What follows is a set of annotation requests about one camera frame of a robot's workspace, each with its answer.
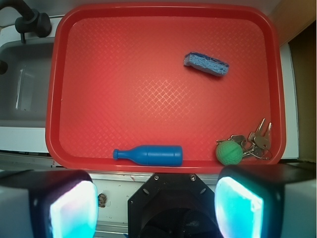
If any green ball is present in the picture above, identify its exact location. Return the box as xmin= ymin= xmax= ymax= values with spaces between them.
xmin=215 ymin=140 xmax=243 ymax=166

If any blue toy bottle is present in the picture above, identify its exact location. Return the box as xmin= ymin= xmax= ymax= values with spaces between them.
xmin=113 ymin=145 xmax=183 ymax=167

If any blue sponge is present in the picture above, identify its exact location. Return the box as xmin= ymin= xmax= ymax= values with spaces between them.
xmin=183 ymin=52 xmax=229 ymax=77

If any black mount plate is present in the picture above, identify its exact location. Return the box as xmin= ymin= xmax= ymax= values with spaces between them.
xmin=128 ymin=173 xmax=222 ymax=238

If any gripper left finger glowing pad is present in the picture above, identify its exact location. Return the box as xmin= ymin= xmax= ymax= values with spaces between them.
xmin=0 ymin=170 xmax=98 ymax=238

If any grey sink basin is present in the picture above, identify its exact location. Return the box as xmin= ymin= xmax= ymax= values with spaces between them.
xmin=0 ymin=38 xmax=54 ymax=128

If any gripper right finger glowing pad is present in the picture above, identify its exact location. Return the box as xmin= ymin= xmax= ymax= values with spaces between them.
xmin=214 ymin=164 xmax=317 ymax=238

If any grey faucet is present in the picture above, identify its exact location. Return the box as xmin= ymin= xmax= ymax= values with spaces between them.
xmin=0 ymin=0 xmax=53 ymax=75

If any red plastic tray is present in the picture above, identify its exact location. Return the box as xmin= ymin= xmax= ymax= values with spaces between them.
xmin=46 ymin=3 xmax=286 ymax=174

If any wooden board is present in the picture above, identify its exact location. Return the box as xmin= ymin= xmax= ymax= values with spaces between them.
xmin=268 ymin=0 xmax=317 ymax=46

